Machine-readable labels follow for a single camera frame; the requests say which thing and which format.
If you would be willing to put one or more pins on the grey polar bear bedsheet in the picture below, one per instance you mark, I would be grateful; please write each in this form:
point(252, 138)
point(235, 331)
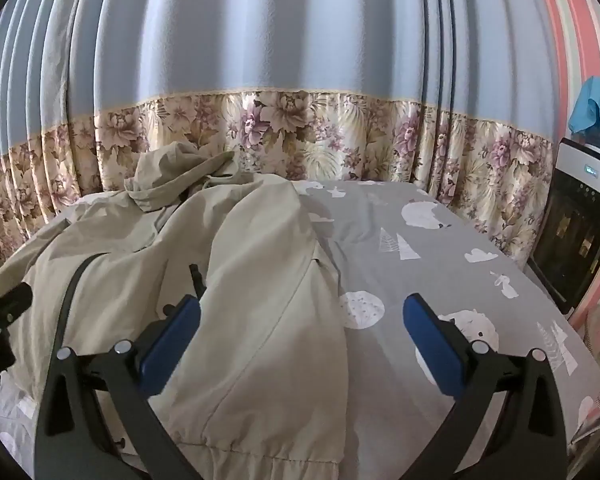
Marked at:
point(386, 242)

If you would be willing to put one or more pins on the black white water dispenser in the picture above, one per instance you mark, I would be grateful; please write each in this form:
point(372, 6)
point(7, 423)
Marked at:
point(566, 255)

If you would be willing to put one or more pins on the beige hooded jacket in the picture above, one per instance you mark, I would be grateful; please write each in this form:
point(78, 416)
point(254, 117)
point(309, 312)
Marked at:
point(261, 390)

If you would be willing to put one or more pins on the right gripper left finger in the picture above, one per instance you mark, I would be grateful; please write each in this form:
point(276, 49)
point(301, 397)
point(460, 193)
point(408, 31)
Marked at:
point(73, 440)

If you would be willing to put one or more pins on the blue floral curtain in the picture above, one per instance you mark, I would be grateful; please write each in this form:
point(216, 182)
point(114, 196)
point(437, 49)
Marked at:
point(455, 96)

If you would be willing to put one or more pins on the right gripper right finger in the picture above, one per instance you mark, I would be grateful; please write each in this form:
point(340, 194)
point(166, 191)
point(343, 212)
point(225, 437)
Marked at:
point(528, 440)

